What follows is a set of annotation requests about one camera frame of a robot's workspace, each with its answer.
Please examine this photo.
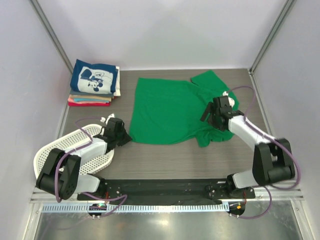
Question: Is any green t shirt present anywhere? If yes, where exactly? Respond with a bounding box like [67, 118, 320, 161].
[129, 70, 234, 147]

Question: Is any white perforated plastic basket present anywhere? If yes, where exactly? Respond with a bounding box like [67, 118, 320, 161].
[33, 129, 114, 178]

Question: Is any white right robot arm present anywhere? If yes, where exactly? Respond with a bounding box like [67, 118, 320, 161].
[200, 95, 296, 199]

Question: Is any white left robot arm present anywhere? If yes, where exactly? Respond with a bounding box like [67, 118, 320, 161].
[36, 114, 132, 202]

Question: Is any white folded t shirt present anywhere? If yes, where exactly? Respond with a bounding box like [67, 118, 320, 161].
[113, 66, 121, 97]

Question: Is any turquoise folded t shirt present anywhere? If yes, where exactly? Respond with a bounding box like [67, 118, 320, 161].
[73, 98, 98, 103]

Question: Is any red folded t shirt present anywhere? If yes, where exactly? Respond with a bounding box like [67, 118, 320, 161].
[68, 102, 110, 107]

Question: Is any beige folded t shirt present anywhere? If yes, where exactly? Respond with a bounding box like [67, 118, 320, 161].
[68, 93, 113, 103]

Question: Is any salmon pink folded t shirt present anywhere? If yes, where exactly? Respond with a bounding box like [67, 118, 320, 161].
[67, 94, 112, 104]

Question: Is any grey teal folded t shirt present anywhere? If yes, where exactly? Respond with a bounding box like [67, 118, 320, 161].
[69, 89, 114, 98]

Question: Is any navy printed folded t shirt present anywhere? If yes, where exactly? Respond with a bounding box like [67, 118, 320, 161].
[70, 59, 119, 95]

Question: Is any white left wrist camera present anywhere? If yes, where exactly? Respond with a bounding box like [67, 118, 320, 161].
[99, 113, 116, 125]

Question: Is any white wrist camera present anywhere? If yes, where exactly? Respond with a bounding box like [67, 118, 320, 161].
[222, 91, 235, 108]
[99, 113, 116, 125]

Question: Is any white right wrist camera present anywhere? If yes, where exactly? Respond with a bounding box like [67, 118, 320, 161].
[222, 91, 235, 108]

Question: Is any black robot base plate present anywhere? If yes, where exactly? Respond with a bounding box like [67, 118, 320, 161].
[93, 178, 256, 206]

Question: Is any white slotted cable duct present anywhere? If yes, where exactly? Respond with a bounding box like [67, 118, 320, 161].
[41, 202, 229, 214]

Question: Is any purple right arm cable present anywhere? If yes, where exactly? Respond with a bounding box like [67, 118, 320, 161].
[224, 85, 302, 220]

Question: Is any right aluminium corner post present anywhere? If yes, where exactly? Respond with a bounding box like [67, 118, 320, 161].
[248, 0, 296, 76]

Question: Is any aluminium corner post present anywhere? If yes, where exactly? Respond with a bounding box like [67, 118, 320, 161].
[248, 0, 296, 76]
[29, 0, 73, 73]

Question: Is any left aluminium corner post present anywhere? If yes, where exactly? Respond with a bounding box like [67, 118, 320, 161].
[29, 0, 73, 73]

